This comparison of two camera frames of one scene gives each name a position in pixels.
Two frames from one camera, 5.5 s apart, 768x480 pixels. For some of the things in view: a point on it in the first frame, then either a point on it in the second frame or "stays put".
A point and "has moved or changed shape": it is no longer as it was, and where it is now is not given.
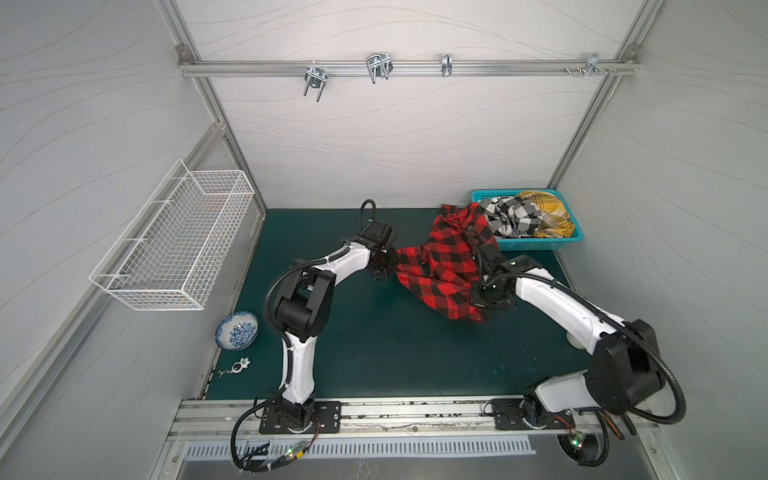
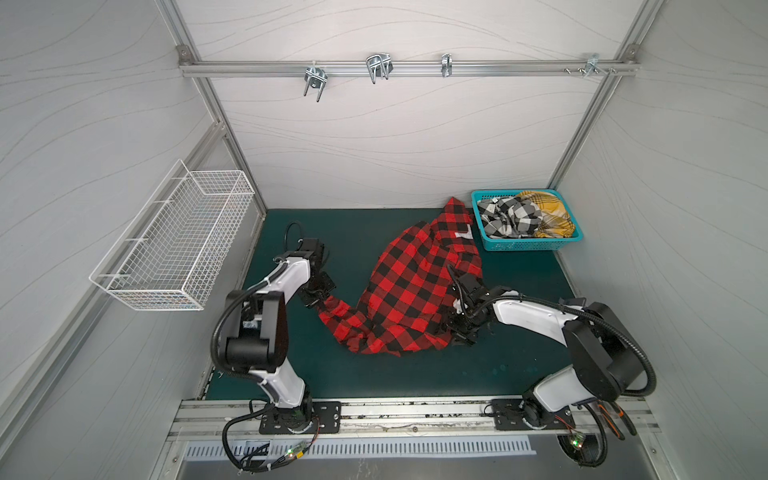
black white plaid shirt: [512, 217] stays put
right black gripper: [485, 264] -> [462, 313]
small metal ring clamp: [447, 64] stays put
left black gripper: [394, 259] -> [311, 300]
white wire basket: [171, 254] stays put
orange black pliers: [614, 427] stays put
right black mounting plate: [506, 416] stays put
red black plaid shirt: [442, 274] has moved or changed shape
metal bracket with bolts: [593, 65] stays put
